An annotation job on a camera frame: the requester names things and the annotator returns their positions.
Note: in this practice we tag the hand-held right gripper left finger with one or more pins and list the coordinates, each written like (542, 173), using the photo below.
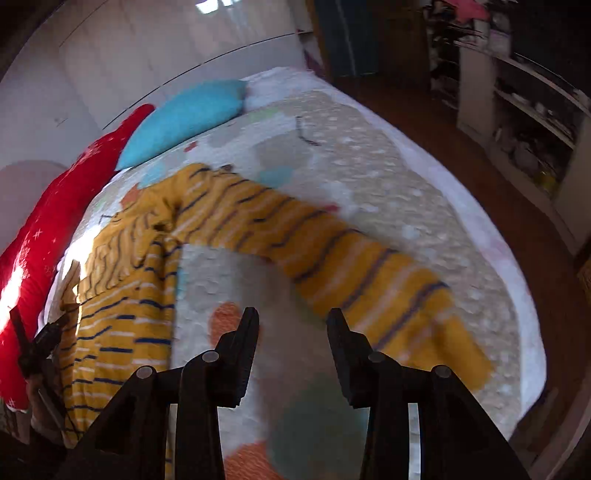
(240, 360)

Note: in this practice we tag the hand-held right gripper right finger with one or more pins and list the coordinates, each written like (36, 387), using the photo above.
(346, 360)

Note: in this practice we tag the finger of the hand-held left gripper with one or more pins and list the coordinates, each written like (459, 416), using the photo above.
(44, 341)

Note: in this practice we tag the yellow striped sweater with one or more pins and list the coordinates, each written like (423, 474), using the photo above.
(351, 267)

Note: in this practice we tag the cluttered clothes rack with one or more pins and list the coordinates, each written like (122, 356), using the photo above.
(443, 55)

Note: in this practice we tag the red pillow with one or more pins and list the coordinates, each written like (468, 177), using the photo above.
(46, 221)

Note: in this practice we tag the bed with patterned quilt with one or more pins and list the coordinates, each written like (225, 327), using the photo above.
(392, 184)

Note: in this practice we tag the blue pillow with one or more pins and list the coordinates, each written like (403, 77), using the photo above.
(184, 120)

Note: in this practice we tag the white shelf unit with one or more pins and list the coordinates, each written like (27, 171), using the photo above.
(480, 101)

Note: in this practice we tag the white wardrobe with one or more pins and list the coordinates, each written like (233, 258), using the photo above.
(138, 55)

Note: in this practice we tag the dark teal door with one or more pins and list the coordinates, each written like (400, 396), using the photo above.
(346, 37)

